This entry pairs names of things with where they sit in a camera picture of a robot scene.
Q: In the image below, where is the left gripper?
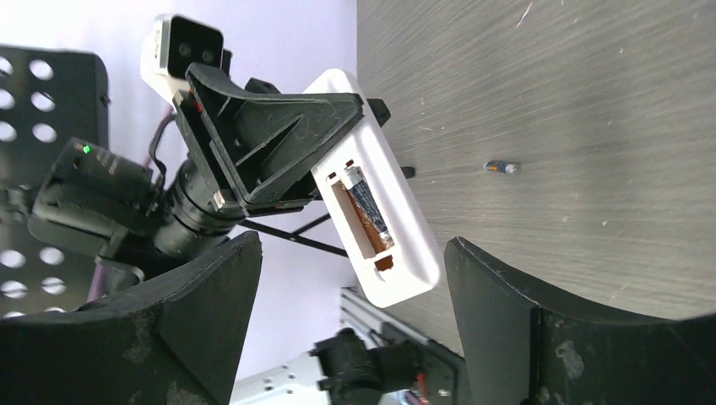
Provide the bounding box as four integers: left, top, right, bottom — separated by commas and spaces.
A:
152, 62, 364, 257

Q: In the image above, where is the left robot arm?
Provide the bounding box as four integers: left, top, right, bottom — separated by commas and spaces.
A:
4, 63, 366, 278

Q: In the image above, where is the dark battery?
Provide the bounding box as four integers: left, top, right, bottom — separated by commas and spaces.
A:
484, 160, 521, 174

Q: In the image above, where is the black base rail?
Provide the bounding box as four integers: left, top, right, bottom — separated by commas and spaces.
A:
339, 288, 473, 405

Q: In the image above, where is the grey battery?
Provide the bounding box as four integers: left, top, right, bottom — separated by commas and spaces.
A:
343, 165, 394, 248

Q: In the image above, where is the black perforated board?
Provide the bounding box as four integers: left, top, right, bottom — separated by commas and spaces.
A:
1, 44, 109, 318

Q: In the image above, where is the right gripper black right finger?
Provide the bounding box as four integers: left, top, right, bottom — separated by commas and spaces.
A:
444, 237, 715, 404

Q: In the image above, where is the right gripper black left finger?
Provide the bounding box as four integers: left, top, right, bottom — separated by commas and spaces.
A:
1, 231, 263, 404

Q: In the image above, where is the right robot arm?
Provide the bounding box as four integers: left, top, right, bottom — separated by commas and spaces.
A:
1, 232, 715, 404

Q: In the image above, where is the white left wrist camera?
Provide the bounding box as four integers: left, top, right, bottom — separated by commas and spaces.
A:
139, 13, 232, 104

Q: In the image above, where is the white air conditioner remote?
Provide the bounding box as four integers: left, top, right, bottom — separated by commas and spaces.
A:
302, 68, 442, 310

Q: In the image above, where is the black tripod stand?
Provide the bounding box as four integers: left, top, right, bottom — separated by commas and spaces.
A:
240, 97, 418, 259

